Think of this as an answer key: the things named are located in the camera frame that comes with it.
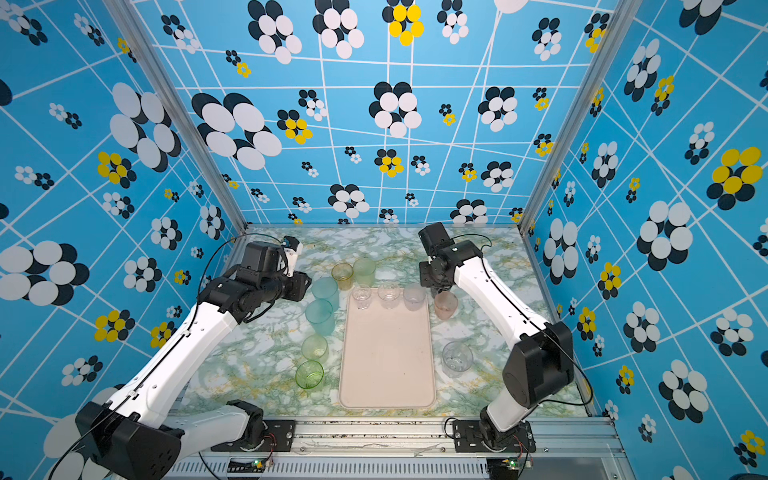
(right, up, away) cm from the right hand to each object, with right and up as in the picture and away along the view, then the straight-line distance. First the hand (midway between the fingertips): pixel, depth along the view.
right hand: (435, 276), depth 85 cm
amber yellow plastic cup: (-29, 0, +17) cm, 34 cm away
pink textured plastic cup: (+5, -10, +12) cm, 16 cm away
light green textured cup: (-22, +1, +19) cm, 29 cm away
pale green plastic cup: (-35, -22, +4) cm, 42 cm away
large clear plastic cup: (+6, -24, 0) cm, 24 cm away
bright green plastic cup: (-36, -27, -2) cm, 45 cm away
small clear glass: (-22, -7, +12) cm, 26 cm away
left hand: (-35, 0, -7) cm, 36 cm away
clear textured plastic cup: (-5, -8, +12) cm, 15 cm away
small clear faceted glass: (-14, -7, +14) cm, 21 cm away
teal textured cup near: (-35, -12, +9) cm, 38 cm away
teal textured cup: (-35, -5, +14) cm, 38 cm away
